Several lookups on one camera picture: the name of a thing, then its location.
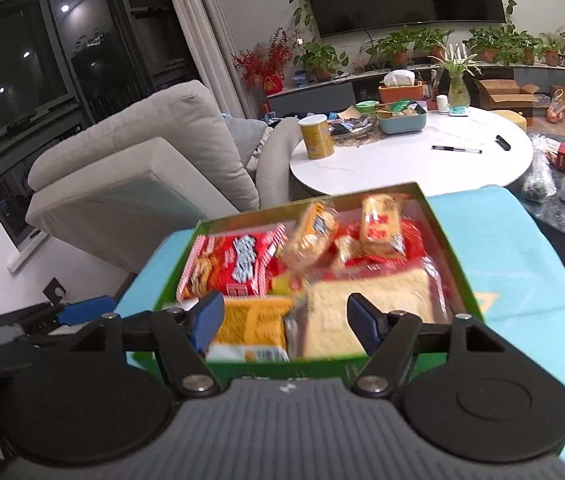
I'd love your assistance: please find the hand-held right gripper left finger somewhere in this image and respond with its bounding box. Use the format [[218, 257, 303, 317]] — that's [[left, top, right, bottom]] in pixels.
[[77, 291, 226, 400]]

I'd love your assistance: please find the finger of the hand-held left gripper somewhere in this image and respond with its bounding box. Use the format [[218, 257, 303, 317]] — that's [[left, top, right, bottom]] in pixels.
[[0, 296, 118, 373]]

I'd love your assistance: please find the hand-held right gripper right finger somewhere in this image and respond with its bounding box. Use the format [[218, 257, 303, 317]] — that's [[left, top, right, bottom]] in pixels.
[[345, 293, 507, 401]]

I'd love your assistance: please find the packaged sliced bread loaf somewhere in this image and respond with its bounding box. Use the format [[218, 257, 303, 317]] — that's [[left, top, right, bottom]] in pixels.
[[297, 266, 445, 359]]

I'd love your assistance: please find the yellow snack packet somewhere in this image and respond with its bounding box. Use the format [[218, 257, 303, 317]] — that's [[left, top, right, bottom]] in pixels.
[[206, 296, 297, 364]]

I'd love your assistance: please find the red checkered snack packet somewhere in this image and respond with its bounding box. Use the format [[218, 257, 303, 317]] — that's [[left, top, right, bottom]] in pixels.
[[176, 225, 290, 302]]

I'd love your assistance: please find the green cardboard box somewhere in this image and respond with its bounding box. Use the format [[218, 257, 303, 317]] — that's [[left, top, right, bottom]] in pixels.
[[130, 182, 486, 397]]

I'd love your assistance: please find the red plastic snack packet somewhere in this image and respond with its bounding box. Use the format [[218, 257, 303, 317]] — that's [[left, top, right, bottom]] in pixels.
[[335, 217, 427, 281]]

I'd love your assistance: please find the small pastry packet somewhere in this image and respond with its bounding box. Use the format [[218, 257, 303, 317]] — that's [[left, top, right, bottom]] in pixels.
[[359, 194, 409, 262], [280, 201, 340, 272]]

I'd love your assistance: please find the small clear cracker packet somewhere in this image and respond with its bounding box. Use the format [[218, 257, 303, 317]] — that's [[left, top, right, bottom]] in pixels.
[[332, 234, 364, 269]]

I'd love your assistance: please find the beige armchair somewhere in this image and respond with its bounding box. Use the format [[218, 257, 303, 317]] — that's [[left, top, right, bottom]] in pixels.
[[25, 79, 264, 275]]

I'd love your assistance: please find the white round table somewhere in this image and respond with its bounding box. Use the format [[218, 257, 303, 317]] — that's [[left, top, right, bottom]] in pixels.
[[289, 104, 534, 197]]

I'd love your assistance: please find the grey cushion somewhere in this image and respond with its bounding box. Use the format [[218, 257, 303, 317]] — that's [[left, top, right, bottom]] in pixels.
[[223, 114, 274, 172]]

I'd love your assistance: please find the yellow canister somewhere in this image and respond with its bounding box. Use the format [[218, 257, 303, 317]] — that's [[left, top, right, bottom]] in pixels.
[[297, 113, 336, 160]]

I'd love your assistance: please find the pile of dark wrappers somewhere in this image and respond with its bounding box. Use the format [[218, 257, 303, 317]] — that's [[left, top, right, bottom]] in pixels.
[[326, 109, 379, 142]]

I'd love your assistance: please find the black pen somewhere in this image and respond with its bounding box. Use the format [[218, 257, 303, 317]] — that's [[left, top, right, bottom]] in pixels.
[[431, 144, 483, 155]]

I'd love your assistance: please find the blue rectangular tray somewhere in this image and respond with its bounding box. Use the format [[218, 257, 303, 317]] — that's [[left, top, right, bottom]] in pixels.
[[375, 102, 429, 135]]

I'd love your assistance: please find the clear plastic bag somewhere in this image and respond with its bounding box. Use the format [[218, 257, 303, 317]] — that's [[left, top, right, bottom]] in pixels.
[[521, 134, 559, 204]]

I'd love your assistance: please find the grey television cabinet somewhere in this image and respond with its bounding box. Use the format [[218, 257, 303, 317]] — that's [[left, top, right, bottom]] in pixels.
[[264, 61, 565, 117]]

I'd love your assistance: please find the orange tissue box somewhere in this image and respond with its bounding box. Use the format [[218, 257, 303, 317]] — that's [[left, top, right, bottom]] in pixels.
[[377, 70, 423, 105]]

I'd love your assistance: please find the dark window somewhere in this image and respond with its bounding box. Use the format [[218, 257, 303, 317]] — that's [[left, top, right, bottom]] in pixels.
[[0, 0, 204, 257]]

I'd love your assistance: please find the yellow round stool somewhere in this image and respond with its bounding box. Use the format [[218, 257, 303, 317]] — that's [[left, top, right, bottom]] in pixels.
[[491, 109, 529, 129]]

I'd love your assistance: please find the glass vase with plant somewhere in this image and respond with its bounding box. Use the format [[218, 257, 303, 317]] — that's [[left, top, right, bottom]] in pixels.
[[431, 51, 479, 109]]

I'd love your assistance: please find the red flower arrangement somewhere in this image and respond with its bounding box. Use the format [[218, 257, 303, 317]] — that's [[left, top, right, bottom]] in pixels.
[[231, 26, 294, 97]]

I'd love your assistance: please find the potted green plant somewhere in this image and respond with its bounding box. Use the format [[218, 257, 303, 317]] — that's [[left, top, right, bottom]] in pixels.
[[539, 26, 565, 67], [506, 29, 544, 66], [463, 24, 509, 64], [366, 29, 414, 69], [411, 26, 456, 64], [293, 41, 349, 82]]

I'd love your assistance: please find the open cardboard box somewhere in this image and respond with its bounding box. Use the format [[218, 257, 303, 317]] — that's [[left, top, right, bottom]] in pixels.
[[473, 78, 554, 121]]

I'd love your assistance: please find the white curtain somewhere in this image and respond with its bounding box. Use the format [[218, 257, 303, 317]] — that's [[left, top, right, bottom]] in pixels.
[[159, 0, 259, 122]]

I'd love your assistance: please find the black wall socket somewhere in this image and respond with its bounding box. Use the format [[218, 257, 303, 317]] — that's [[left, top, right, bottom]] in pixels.
[[42, 277, 68, 304]]

